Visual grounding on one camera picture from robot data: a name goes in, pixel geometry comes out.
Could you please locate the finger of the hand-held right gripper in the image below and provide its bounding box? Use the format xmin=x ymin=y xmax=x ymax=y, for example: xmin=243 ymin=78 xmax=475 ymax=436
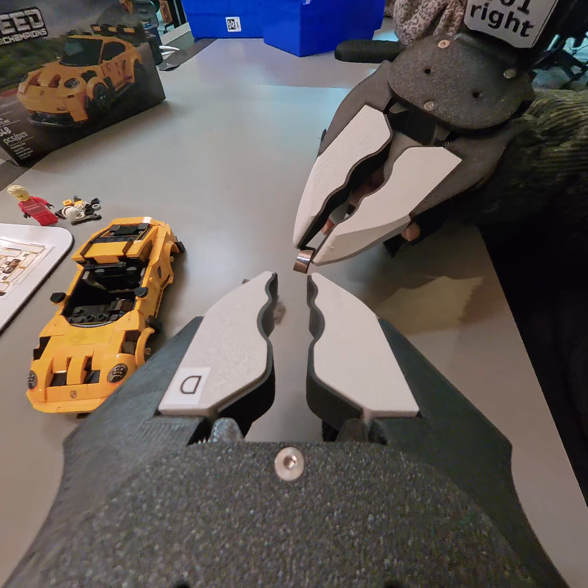
xmin=311 ymin=146 xmax=463 ymax=267
xmin=292 ymin=104 xmax=393 ymax=251

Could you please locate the person's right forearm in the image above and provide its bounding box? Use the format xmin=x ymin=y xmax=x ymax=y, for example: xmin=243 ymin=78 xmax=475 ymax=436
xmin=478 ymin=89 xmax=588 ymax=230

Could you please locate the person's right hand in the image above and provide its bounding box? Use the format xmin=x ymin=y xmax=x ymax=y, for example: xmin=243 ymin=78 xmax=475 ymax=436
xmin=322 ymin=161 xmax=392 ymax=233

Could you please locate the lego set box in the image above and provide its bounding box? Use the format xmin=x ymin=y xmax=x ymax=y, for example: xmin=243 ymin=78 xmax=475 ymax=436
xmin=0 ymin=0 xmax=167 ymax=167

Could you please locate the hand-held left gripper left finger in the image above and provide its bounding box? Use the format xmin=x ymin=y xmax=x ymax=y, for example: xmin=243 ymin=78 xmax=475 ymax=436
xmin=157 ymin=271 xmax=279 ymax=420

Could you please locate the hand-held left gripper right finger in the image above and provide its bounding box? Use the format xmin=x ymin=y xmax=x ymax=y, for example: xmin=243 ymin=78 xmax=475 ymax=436
xmin=305 ymin=274 xmax=420 ymax=420

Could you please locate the white cable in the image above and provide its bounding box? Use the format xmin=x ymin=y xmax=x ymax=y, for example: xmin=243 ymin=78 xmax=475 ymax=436
xmin=156 ymin=43 xmax=185 ymax=70

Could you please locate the labelled blue storage bin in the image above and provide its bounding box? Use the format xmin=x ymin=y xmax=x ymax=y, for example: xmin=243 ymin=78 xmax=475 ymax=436
xmin=181 ymin=0 xmax=306 ymax=42

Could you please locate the yellow lego car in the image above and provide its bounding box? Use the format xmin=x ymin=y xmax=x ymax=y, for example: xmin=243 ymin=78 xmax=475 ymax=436
xmin=26 ymin=216 xmax=186 ymax=416

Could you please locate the red lego minifigure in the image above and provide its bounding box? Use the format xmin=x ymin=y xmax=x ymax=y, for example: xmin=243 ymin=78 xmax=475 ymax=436
xmin=7 ymin=184 xmax=59 ymax=227

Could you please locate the white stand base board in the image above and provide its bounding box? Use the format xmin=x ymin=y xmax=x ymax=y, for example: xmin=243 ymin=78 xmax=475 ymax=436
xmin=0 ymin=223 xmax=74 ymax=331

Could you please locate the lego sticker sheet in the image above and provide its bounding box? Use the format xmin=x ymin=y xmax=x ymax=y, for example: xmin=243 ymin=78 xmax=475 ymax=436
xmin=0 ymin=243 xmax=47 ymax=297

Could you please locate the black armrest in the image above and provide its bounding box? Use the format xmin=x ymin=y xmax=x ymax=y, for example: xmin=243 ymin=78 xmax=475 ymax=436
xmin=334 ymin=39 xmax=409 ymax=64

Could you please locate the speckled grey cloth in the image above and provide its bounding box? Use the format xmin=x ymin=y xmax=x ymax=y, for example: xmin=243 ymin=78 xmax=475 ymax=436
xmin=390 ymin=0 xmax=469 ymax=47

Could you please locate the person's dark clothed torso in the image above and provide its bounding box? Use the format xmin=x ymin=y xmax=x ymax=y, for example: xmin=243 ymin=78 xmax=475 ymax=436
xmin=482 ymin=220 xmax=588 ymax=506

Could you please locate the pile of small lego pieces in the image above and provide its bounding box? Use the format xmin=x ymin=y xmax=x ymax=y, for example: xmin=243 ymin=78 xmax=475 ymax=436
xmin=55 ymin=195 xmax=103 ymax=225

